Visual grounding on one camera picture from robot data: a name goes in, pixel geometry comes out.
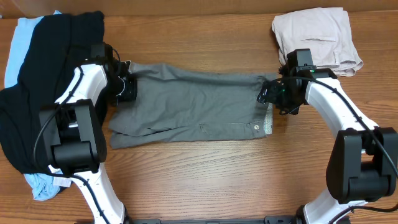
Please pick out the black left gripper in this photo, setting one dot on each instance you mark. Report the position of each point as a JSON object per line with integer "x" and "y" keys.
{"x": 130, "y": 93}

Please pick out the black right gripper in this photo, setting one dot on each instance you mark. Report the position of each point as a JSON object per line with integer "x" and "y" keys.
{"x": 267, "y": 93}

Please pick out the grey shorts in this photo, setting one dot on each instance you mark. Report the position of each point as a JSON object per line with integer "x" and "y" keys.
{"x": 179, "y": 105}

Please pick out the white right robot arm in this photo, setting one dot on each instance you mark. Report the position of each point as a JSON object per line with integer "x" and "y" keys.
{"x": 363, "y": 164}

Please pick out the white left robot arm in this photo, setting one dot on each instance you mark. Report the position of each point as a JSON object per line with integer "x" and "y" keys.
{"x": 75, "y": 143}

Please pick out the folded beige shorts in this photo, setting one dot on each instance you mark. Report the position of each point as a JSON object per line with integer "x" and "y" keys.
{"x": 325, "y": 31}

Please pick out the black shirt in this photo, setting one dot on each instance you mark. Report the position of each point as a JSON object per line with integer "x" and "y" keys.
{"x": 60, "y": 42}

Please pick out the light blue garment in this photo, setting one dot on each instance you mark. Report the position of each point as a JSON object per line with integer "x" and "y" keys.
{"x": 44, "y": 187}

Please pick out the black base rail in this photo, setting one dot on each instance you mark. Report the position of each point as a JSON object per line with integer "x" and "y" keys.
{"x": 283, "y": 219}

